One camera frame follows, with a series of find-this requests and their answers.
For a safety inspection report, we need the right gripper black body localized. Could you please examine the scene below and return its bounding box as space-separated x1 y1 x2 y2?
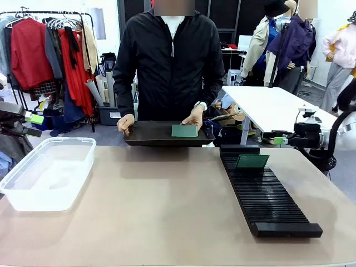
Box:
289 122 323 149

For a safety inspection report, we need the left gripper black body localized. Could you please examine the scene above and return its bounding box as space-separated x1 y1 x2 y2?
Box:
0 101 28 137

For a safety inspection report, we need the green PCB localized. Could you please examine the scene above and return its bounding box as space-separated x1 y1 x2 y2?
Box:
235 154 270 170
171 124 199 139

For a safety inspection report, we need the black rectangular tray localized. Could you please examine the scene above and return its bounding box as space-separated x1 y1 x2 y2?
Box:
123 120 216 147

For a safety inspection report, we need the person's left forearm black sleeve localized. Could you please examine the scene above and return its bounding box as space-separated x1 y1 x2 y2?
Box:
199 71 226 112

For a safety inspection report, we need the person's right forearm black sleeve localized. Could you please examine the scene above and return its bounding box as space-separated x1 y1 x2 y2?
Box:
112 77 137 118

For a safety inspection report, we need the person's left hand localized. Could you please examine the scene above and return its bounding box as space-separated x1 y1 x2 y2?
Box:
180 105 206 131

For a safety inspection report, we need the person's right hand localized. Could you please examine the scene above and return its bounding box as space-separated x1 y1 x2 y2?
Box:
116 113 136 137

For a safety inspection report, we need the white table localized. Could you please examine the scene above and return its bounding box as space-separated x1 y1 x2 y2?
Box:
221 85 339 145

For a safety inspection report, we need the checked skirt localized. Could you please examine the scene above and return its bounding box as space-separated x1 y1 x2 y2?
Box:
29 80 57 97

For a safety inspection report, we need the dark blue garment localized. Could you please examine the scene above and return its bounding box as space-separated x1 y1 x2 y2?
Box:
51 83 86 130

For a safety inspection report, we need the clear plastic storage box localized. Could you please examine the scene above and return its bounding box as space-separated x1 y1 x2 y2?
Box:
0 136 97 212

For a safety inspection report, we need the red dress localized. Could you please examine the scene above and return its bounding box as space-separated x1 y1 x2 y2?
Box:
57 28 96 116

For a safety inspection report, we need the black slotted PCB rack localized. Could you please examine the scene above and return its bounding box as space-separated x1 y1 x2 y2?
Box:
219 144 324 239

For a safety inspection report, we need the cardboard box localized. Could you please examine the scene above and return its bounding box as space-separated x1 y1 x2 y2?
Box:
209 107 243 123

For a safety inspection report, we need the red cardigan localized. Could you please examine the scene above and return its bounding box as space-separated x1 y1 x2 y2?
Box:
11 18 56 91

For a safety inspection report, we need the grey paper roll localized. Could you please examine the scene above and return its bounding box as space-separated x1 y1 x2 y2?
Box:
84 78 104 107

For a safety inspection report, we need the grey hanging garment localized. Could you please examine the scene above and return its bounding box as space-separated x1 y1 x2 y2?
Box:
44 24 64 81

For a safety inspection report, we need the cream paper roll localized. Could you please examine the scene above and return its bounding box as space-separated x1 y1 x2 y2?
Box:
105 71 116 108
95 73 109 107

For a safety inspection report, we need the white computer tower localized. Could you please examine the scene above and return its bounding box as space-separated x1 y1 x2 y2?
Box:
227 69 243 86

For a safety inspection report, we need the black storage bin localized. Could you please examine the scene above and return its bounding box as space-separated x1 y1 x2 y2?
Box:
97 105 122 126

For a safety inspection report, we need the pale blue hanging garment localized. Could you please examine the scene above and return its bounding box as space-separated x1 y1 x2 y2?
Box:
0 15 15 77

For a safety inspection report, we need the black tripod pole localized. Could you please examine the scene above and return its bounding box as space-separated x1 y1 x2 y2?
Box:
268 24 288 88

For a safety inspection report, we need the black hanging scarf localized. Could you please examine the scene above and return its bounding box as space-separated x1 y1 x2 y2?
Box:
63 26 81 70

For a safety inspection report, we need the mannequin in beige coat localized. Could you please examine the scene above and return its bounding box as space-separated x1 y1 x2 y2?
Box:
240 0 297 87

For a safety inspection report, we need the mannequin in purple jacket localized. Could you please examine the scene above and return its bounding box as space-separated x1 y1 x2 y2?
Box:
266 13 318 96

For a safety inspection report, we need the beige hanging garment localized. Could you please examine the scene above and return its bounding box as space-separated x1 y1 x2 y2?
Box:
81 23 98 75

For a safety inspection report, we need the figure in pink hoodie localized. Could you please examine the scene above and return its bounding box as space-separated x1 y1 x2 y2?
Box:
319 11 356 112

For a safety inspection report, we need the black bag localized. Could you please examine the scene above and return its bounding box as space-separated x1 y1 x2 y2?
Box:
99 52 117 72

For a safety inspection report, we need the person in black jacket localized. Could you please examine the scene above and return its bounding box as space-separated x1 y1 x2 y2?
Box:
112 8 226 122

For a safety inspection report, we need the black hat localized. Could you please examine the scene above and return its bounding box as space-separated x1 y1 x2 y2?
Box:
263 0 291 19

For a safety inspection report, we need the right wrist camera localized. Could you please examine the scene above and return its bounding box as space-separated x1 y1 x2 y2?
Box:
296 106 322 125

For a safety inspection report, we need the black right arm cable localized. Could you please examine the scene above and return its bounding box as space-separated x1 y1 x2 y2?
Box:
297 77 356 173

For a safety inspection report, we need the grey wall poster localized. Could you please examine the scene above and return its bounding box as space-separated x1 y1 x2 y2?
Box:
90 7 107 41

